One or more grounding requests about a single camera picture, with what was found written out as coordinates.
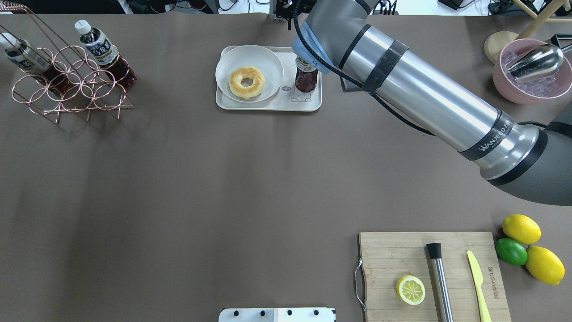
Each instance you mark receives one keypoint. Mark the tea bottle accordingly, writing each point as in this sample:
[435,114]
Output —
[19,52]
[97,43]
[306,75]

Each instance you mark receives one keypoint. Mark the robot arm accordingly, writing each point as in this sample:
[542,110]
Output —
[522,160]

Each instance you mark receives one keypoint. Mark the beige rabbit tray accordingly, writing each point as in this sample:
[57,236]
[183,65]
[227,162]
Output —
[287,98]

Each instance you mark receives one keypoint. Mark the glazed donut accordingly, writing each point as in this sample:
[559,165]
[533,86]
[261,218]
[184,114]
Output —
[246,82]

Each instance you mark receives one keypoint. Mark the grey folded cloth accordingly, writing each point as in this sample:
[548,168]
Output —
[348,86]

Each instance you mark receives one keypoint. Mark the white round plate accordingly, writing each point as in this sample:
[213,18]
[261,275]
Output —
[261,58]

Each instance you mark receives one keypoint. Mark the bamboo cutting board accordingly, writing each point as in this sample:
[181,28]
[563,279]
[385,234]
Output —
[387,256]

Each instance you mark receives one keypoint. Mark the half lemon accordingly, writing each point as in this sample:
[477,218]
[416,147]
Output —
[411,290]

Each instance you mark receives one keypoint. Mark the steel muddler black tip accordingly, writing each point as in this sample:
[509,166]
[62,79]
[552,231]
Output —
[442,298]

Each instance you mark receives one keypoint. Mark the round wooden coaster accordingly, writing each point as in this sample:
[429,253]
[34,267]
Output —
[494,44]

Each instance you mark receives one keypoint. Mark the green lime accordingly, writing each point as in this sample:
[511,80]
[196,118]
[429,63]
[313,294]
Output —
[511,251]

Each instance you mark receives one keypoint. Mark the upper whole lemon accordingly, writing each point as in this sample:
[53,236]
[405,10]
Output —
[521,228]

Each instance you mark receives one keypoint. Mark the whole lemon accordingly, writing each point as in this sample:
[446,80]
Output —
[521,228]
[544,265]

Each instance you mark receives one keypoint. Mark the yellow plastic knife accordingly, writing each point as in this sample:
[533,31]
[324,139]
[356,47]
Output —
[478,279]

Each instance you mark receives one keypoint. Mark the pink ice bowl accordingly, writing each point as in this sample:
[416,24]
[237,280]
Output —
[532,92]

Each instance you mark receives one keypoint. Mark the lower whole lemon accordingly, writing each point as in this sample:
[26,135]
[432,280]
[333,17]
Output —
[544,265]

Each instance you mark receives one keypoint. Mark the steel ice scoop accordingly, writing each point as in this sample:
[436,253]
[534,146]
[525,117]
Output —
[543,61]

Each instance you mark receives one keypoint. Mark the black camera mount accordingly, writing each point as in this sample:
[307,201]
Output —
[284,9]

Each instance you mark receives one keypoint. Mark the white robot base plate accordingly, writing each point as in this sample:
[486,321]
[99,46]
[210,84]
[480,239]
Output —
[278,314]

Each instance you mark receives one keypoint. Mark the copper wire bottle rack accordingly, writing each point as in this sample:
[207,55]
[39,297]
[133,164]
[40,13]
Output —
[93,87]

